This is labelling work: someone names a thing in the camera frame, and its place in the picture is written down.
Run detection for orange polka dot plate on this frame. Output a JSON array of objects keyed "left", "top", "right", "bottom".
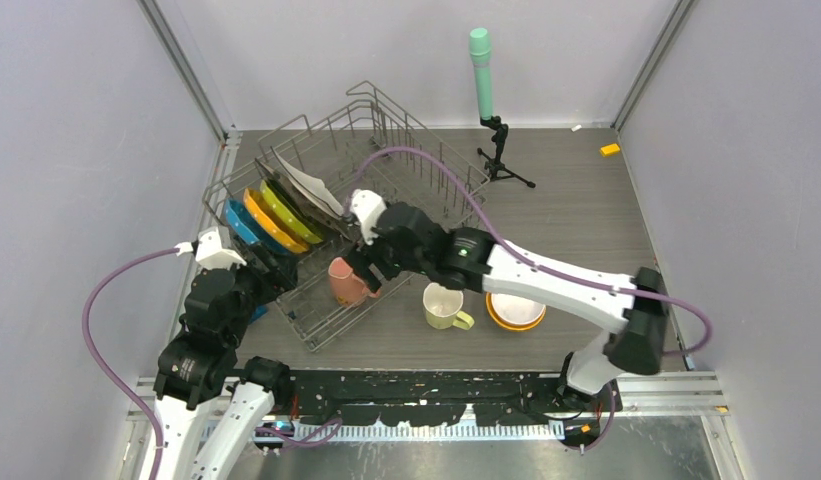
[{"left": 243, "top": 188, "right": 310, "bottom": 254}]

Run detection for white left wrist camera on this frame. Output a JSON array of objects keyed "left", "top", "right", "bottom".
[{"left": 174, "top": 226, "right": 247, "bottom": 270}]

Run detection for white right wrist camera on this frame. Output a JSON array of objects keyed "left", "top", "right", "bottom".
[{"left": 348, "top": 189, "right": 387, "bottom": 245}]

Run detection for green polka dot plate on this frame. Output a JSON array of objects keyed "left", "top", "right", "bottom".
[{"left": 260, "top": 180, "right": 324, "bottom": 245}]

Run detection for grey wire dish rack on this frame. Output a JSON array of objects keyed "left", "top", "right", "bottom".
[{"left": 202, "top": 80, "right": 489, "bottom": 352}]

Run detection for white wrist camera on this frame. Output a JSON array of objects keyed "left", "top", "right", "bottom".
[
  {"left": 174, "top": 226, "right": 247, "bottom": 270},
  {"left": 348, "top": 189, "right": 387, "bottom": 245}
]

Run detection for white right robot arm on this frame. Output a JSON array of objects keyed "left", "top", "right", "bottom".
[{"left": 345, "top": 191, "right": 668, "bottom": 411}]

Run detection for orange bowl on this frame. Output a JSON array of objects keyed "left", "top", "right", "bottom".
[{"left": 485, "top": 293, "right": 547, "bottom": 332}]

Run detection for square floral plate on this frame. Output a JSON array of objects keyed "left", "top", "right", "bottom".
[{"left": 253, "top": 159, "right": 351, "bottom": 240}]

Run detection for blue polka dot plate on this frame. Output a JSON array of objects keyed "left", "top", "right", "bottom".
[{"left": 223, "top": 197, "right": 291, "bottom": 256}]

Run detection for small yellow block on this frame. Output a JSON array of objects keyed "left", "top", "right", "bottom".
[{"left": 599, "top": 143, "right": 621, "bottom": 157}]

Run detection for yellow green mug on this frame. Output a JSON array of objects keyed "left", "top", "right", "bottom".
[{"left": 422, "top": 283, "right": 475, "bottom": 330}]

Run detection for green microphone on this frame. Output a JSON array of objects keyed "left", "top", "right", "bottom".
[{"left": 468, "top": 27, "right": 493, "bottom": 121}]

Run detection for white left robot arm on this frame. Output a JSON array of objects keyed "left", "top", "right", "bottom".
[{"left": 142, "top": 234, "right": 294, "bottom": 479}]

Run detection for white bowl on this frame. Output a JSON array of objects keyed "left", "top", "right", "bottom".
[{"left": 490, "top": 293, "right": 546, "bottom": 328}]

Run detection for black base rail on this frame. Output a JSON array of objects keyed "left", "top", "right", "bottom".
[{"left": 273, "top": 370, "right": 618, "bottom": 427}]

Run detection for blue green toy blocks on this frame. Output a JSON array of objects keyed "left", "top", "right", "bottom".
[{"left": 249, "top": 305, "right": 268, "bottom": 324}]

